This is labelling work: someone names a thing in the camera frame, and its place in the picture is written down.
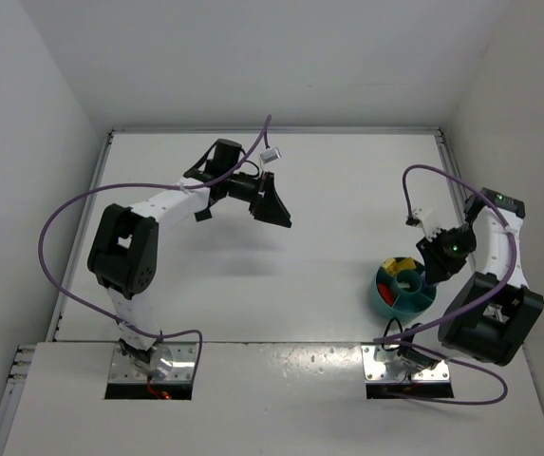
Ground yellow lego plate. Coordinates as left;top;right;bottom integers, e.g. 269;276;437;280
396;257;418;273

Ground yellow lego piece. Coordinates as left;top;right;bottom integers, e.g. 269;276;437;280
382;257;401;276

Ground red lego piece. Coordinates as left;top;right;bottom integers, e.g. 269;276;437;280
377;283;395;307

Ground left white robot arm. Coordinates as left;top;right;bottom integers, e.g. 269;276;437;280
87;139;291;369

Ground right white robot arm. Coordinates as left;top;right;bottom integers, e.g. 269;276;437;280
416;188;544;367

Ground teal divided round container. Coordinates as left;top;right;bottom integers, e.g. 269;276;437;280
368;259;437;323

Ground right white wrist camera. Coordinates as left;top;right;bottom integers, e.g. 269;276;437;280
406;208;442;240

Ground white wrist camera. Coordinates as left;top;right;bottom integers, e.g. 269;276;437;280
406;208;442;240
259;147;282;165

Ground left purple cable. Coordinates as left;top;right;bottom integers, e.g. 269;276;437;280
37;113;273;362

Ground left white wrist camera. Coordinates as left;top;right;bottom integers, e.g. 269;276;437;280
259;147;282;165

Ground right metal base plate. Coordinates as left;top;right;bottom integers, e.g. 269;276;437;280
361;345;450;385

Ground metal base plate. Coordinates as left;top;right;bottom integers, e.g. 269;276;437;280
108;343;197;385
361;345;450;385

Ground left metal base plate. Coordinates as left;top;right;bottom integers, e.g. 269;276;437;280
108;343;197;385

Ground red wires under base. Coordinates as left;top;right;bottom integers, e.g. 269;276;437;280
145;377;173;400

